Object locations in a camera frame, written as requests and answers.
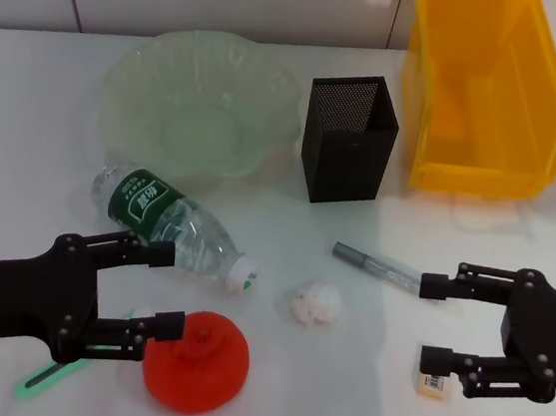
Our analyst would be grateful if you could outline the clear green-label water bottle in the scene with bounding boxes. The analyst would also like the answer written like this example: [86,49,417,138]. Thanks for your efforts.
[81,160,270,297]

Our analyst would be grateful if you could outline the black mesh pen holder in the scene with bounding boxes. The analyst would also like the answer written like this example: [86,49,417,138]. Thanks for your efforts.
[296,67,405,212]

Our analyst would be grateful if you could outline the orange toy fruit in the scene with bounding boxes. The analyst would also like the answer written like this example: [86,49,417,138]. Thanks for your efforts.
[137,303,256,416]

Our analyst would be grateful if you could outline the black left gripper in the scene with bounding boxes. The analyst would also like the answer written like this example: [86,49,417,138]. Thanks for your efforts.
[0,214,197,378]

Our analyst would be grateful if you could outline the green glass fruit plate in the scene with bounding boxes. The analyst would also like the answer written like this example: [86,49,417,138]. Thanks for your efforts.
[90,19,311,199]

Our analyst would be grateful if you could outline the beige eraser with barcode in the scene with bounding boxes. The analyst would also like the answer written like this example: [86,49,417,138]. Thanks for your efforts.
[410,368,457,402]

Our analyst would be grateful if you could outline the silver marker pen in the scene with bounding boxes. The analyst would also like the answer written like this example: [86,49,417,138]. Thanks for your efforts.
[328,240,427,293]

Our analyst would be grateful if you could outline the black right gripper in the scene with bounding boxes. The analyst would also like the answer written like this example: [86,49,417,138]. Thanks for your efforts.
[407,256,556,409]

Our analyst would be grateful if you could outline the white paper ball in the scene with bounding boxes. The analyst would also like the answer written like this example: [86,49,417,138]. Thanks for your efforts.
[286,278,345,330]

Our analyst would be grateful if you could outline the yellow plastic bin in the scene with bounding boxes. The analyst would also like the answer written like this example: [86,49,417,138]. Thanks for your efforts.
[388,0,556,206]

